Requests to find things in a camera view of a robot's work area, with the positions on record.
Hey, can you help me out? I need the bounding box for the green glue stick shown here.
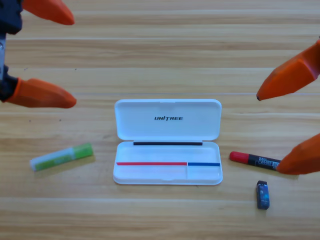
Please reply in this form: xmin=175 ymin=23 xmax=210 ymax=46
xmin=29 ymin=142 xmax=95 ymax=172

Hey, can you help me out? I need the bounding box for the white Unitree pencil case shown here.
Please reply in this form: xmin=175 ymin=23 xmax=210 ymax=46
xmin=112 ymin=98 xmax=224 ymax=186

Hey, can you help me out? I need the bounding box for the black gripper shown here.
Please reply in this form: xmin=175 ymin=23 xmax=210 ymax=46
xmin=0 ymin=0 xmax=77 ymax=109

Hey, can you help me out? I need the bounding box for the dark blue eraser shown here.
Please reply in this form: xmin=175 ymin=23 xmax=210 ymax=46
xmin=256 ymin=180 xmax=271 ymax=210

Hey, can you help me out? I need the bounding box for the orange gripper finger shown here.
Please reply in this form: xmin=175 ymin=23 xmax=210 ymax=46
xmin=256 ymin=39 xmax=320 ymax=102
xmin=275 ymin=133 xmax=320 ymax=175

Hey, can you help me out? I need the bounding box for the red black whiteboard marker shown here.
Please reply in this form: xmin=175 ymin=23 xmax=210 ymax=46
xmin=229 ymin=151 xmax=282 ymax=172

